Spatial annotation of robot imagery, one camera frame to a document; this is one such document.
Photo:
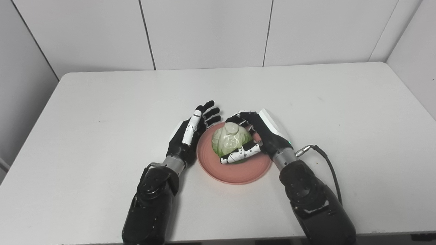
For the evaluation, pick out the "green white cabbage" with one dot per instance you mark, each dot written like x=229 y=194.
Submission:
x=230 y=137

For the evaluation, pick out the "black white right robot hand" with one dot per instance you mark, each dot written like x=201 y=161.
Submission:
x=270 y=136

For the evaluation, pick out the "pink round plate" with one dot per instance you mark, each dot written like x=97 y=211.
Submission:
x=235 y=172

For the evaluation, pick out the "black box under table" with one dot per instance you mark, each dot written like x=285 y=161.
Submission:
x=424 y=237

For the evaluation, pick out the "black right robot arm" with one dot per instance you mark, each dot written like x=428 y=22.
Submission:
x=313 y=200

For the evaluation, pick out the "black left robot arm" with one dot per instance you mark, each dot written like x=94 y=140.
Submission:
x=151 y=204

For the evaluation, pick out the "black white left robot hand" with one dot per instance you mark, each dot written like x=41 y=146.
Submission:
x=178 y=144

